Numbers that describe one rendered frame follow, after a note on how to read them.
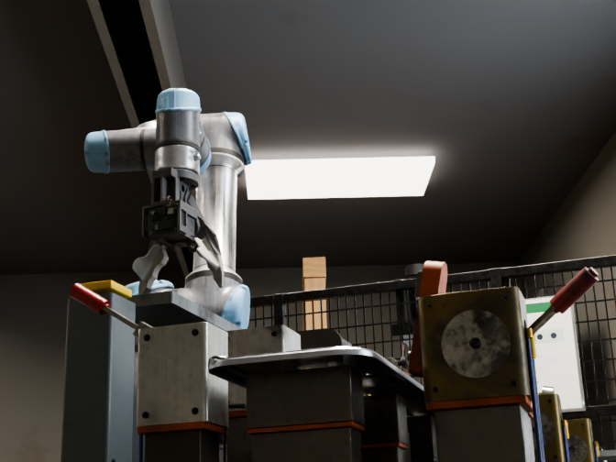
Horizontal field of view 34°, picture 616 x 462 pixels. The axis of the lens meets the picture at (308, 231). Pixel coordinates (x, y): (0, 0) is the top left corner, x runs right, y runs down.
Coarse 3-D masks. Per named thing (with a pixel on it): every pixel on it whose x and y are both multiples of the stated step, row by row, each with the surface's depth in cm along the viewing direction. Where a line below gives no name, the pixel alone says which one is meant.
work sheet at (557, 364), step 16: (528, 304) 270; (544, 304) 269; (528, 320) 269; (560, 320) 267; (544, 336) 267; (560, 336) 265; (576, 336) 264; (544, 352) 265; (560, 352) 264; (576, 352) 263; (544, 368) 264; (560, 368) 263; (576, 368) 262; (544, 384) 263; (560, 384) 262; (576, 384) 261; (560, 400) 261; (576, 400) 259
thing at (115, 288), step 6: (90, 282) 136; (96, 282) 136; (102, 282) 136; (108, 282) 135; (114, 282) 136; (90, 288) 136; (96, 288) 136; (102, 288) 135; (108, 288) 135; (114, 288) 136; (120, 288) 137; (126, 288) 139; (120, 294) 138; (126, 294) 139
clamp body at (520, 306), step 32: (512, 288) 107; (448, 320) 108; (480, 320) 107; (512, 320) 106; (448, 352) 107; (480, 352) 106; (512, 352) 105; (448, 384) 106; (480, 384) 105; (512, 384) 103; (448, 416) 105; (480, 416) 104; (512, 416) 103; (448, 448) 104; (480, 448) 103; (512, 448) 102
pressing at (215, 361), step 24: (216, 360) 107; (240, 360) 105; (264, 360) 104; (288, 360) 110; (312, 360) 110; (336, 360) 111; (360, 360) 111; (384, 360) 108; (240, 384) 118; (384, 384) 126; (408, 384) 127; (408, 408) 146
